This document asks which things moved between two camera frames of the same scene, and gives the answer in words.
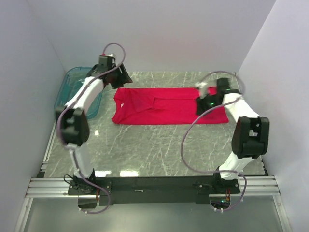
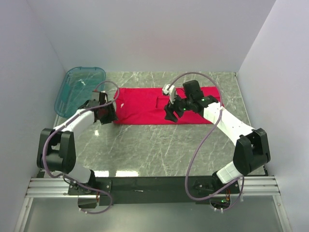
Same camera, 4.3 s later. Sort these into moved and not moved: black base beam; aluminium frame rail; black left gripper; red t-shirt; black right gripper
Moved: black right gripper; black left gripper
Not moved: black base beam; aluminium frame rail; red t-shirt
